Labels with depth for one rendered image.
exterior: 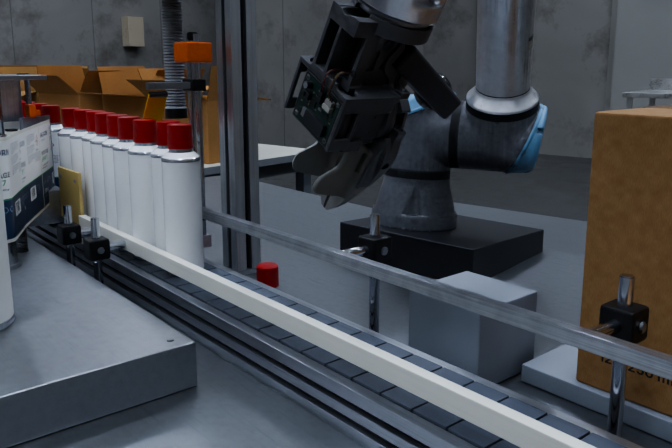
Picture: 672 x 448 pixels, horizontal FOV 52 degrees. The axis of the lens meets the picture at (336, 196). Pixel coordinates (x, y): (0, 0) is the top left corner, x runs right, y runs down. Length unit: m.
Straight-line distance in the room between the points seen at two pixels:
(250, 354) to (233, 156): 0.40
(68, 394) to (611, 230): 0.53
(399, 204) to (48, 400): 0.67
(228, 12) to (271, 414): 0.61
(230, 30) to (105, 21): 10.06
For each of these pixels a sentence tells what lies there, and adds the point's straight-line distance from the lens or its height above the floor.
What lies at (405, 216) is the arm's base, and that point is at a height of 0.91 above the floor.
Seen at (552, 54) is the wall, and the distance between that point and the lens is 9.30.
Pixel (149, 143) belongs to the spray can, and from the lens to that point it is 1.02.
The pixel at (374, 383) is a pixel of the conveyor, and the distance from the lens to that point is 0.65.
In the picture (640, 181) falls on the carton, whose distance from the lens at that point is 0.67.
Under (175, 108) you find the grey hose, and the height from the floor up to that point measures 1.09.
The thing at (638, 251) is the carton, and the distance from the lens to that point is 0.68.
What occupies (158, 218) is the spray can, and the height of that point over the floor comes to 0.95.
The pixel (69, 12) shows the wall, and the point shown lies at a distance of 10.82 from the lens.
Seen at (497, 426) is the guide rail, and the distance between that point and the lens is 0.54.
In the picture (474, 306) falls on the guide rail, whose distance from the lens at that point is 0.63.
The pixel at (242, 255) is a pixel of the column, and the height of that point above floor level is 0.86.
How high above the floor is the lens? 1.16
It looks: 11 degrees down
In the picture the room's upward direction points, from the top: straight up
